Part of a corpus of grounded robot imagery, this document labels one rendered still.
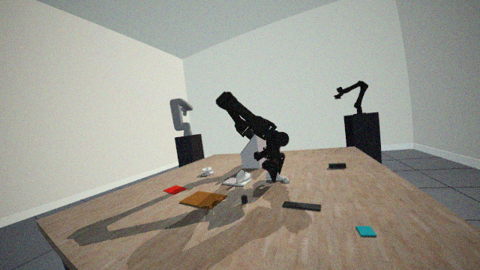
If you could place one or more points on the teal flat plate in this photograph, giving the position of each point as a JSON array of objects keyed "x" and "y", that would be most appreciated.
[{"x": 366, "y": 231}]

